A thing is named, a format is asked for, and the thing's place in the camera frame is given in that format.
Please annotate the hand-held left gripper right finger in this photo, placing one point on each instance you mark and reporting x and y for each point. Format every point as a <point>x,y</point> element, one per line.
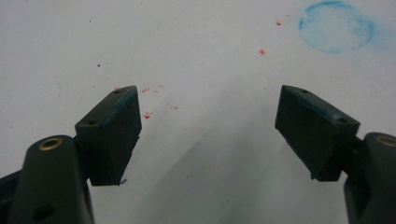
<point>314,137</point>

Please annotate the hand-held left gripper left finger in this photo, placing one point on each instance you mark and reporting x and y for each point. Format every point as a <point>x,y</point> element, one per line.
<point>109,140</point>

